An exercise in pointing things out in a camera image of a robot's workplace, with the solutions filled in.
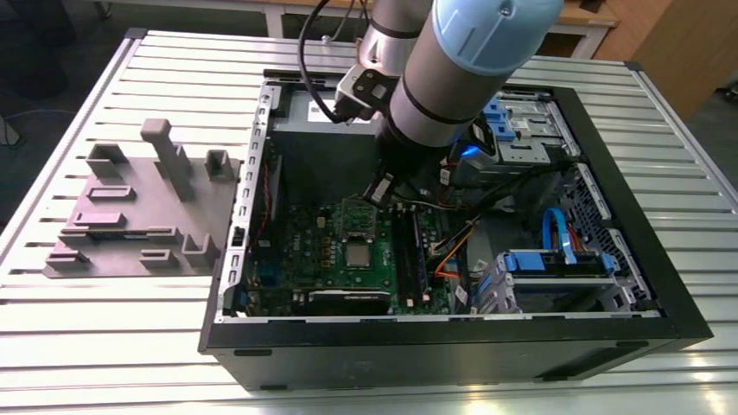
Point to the grey power supply unit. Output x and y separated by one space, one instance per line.
323 164

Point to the black RAM slot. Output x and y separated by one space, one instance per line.
410 250
404 250
418 250

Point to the wooden desk white frame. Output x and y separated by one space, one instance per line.
594 19

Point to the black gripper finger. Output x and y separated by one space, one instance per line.
381 188

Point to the black open PC case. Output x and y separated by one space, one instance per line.
404 346

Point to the hard disk in blue carrier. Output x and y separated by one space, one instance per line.
528 261

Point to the CPU socket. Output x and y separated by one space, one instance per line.
361 268

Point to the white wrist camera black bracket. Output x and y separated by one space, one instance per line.
349 88

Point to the green motherboard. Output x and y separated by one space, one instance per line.
311 259

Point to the grey plastic parts rack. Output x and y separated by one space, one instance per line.
145 207

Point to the metal drive cage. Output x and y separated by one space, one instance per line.
530 151

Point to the green RAM stick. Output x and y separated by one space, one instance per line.
118 237

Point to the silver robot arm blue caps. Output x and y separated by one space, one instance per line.
450 86

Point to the blue plastic drive carrier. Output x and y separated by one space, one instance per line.
505 132

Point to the metal disk bay cage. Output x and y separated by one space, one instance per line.
508 298

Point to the black graphics card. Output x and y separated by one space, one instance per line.
346 304

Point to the silver square CPU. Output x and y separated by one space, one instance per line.
361 255

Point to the brown wooden cabinet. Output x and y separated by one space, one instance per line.
681 52

